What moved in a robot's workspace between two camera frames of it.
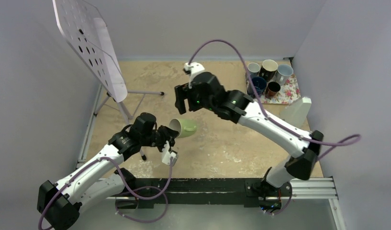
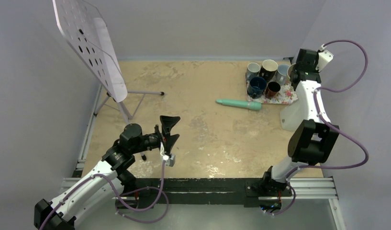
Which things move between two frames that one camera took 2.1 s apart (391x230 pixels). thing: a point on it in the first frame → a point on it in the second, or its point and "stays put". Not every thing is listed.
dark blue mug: [260, 84] stays put
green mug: [186, 127] → [289, 70]
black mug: [268, 69] stays put
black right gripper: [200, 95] → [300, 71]
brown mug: [273, 88] stays put
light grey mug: [283, 74] stays put
